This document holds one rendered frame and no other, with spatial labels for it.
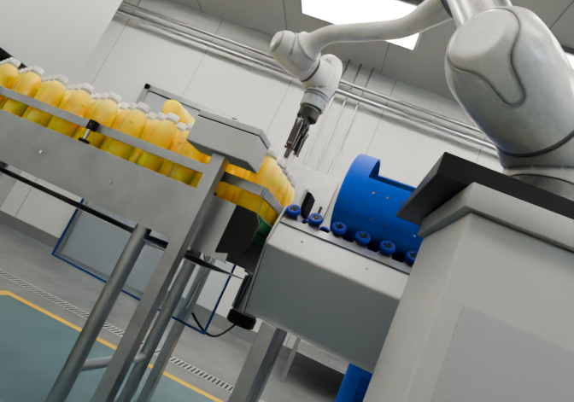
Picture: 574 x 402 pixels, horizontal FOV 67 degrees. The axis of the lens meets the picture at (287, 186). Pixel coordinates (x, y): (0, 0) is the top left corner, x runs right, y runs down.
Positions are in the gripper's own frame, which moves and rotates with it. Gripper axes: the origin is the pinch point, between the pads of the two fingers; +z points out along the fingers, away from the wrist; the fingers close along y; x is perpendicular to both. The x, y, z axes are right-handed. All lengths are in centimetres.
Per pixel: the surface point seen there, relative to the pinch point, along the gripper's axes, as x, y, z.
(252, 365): -19, -8, 62
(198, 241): 6.7, -21.4, 36.5
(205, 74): 247, 296, -149
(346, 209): -26.9, -10.7, 10.7
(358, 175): -26.5, -12.3, 0.1
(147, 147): 38.3, -19.2, 16.3
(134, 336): 7, -29, 65
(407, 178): -19, 335, -118
